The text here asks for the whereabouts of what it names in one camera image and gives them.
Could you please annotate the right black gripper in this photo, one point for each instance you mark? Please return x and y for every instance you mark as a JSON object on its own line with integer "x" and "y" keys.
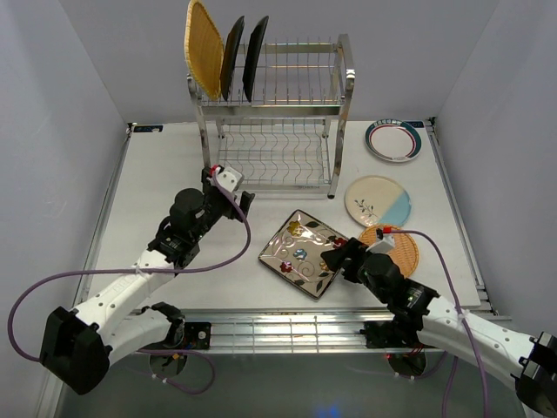
{"x": 352, "y": 249}

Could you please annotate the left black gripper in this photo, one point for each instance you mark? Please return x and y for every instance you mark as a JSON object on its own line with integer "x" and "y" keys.
{"x": 209, "y": 187}

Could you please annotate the beige floral square plate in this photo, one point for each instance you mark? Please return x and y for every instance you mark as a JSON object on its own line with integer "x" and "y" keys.
{"x": 294, "y": 253}

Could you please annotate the square woven bamboo plate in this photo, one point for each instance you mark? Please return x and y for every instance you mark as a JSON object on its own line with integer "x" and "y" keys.
{"x": 204, "y": 49}

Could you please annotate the black floral square plate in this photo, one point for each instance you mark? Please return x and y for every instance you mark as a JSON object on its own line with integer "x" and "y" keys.
{"x": 230, "y": 55}
{"x": 252, "y": 56}

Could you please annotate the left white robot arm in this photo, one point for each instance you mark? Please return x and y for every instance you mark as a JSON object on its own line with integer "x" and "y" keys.
{"x": 81, "y": 344}

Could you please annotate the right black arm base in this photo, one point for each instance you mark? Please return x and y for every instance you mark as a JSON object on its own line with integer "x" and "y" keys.
{"x": 388, "y": 334}

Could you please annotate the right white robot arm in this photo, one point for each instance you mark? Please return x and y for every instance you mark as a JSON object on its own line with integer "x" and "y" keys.
{"x": 421, "y": 316}

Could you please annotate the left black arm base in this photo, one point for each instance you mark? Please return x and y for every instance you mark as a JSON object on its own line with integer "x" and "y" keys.
{"x": 189, "y": 336}

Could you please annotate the steel two-tier dish rack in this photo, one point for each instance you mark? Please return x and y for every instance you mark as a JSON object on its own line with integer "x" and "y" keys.
{"x": 289, "y": 135}

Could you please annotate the round woven bamboo plate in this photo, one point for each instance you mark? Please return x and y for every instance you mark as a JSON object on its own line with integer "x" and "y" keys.
{"x": 405, "y": 254}

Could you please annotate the cream and blue round plate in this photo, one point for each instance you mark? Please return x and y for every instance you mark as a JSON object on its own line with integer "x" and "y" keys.
{"x": 373, "y": 200}

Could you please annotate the white plate teal red rim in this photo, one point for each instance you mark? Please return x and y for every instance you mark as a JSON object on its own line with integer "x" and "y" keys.
{"x": 392, "y": 140}

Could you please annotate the left blue table label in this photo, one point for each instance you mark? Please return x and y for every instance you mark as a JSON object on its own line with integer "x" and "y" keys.
{"x": 147, "y": 128}

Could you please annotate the blue table label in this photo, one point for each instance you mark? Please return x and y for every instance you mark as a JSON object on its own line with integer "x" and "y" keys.
{"x": 416, "y": 124}
{"x": 147, "y": 128}

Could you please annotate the right blue table label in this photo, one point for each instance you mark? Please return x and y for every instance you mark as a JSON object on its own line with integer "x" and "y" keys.
{"x": 416, "y": 124}

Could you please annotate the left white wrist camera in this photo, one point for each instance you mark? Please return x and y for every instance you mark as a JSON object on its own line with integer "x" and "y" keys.
{"x": 228, "y": 178}

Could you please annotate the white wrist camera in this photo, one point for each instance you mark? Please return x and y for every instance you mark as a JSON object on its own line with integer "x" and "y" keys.
{"x": 384, "y": 242}
{"x": 228, "y": 178}

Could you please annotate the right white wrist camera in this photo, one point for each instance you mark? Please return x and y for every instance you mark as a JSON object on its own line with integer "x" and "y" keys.
{"x": 384, "y": 242}

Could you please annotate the aluminium front rail frame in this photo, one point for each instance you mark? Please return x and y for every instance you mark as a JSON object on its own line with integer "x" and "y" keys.
{"x": 285, "y": 366}

